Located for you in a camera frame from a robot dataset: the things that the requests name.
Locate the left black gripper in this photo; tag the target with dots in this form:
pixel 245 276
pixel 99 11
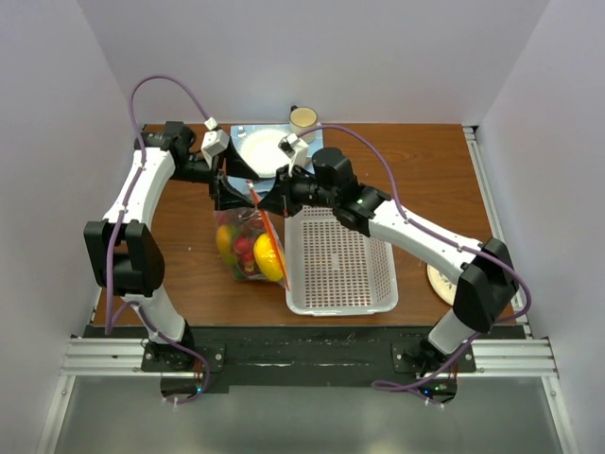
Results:
pixel 226 197

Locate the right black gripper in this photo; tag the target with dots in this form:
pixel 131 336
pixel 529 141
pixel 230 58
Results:
pixel 281 200

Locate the clear zip top bag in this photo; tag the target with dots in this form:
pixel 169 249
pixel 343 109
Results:
pixel 257 219

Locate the orange green fake mango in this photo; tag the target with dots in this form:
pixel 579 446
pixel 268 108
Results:
pixel 224 238

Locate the yellow fake mango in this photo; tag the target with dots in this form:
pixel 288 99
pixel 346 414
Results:
pixel 268 258

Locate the fake strawberries bunch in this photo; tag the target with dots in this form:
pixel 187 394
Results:
pixel 245 267

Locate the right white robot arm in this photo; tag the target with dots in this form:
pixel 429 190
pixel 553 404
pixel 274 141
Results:
pixel 482 271

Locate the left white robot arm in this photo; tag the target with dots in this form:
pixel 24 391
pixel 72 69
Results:
pixel 127 261

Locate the blue checked cloth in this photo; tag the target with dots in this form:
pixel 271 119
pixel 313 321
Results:
pixel 238 132

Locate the white round plate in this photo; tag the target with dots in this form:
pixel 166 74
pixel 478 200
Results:
pixel 261 152

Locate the cream mug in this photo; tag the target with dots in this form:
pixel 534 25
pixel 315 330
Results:
pixel 302 119

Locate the white plastic basket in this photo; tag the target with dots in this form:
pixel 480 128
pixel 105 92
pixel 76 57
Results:
pixel 336 272

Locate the floral cream blue plate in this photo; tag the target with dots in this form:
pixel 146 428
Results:
pixel 442 286

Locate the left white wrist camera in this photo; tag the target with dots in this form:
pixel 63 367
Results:
pixel 213 144

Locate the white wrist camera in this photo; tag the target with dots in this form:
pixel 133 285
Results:
pixel 296 150
pixel 213 144

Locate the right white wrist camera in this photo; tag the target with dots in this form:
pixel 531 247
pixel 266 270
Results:
pixel 296 150

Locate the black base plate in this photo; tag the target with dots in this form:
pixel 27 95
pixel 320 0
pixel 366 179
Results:
pixel 216 359

